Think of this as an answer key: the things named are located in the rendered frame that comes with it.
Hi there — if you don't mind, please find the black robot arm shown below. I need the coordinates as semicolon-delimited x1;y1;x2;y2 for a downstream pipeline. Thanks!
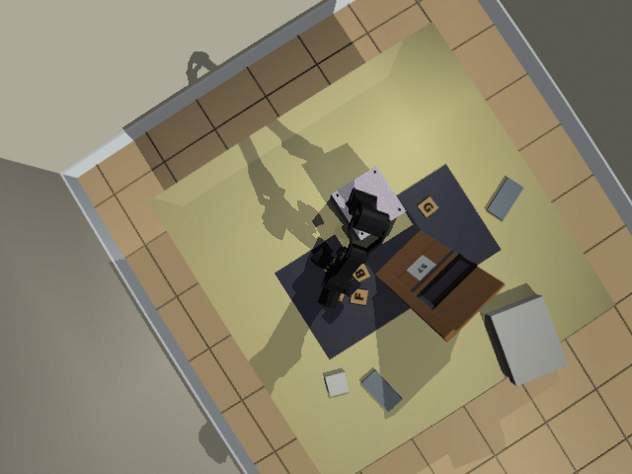
318;188;391;309

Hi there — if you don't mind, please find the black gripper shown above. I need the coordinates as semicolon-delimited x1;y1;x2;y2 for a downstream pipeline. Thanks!
311;248;360;296

